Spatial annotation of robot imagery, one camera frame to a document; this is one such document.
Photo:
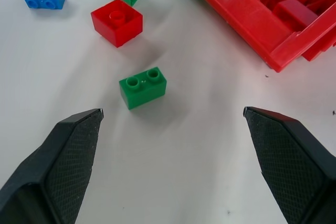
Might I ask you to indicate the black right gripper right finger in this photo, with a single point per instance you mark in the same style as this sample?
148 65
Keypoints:
291 166

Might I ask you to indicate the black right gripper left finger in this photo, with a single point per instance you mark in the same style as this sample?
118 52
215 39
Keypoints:
52 171

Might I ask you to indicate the green two-stud building brick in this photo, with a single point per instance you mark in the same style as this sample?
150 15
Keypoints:
143 90

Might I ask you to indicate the red plastic tray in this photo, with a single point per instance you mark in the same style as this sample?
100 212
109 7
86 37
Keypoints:
252 22

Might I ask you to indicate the red hollow building brick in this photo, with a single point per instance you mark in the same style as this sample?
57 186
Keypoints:
117 22

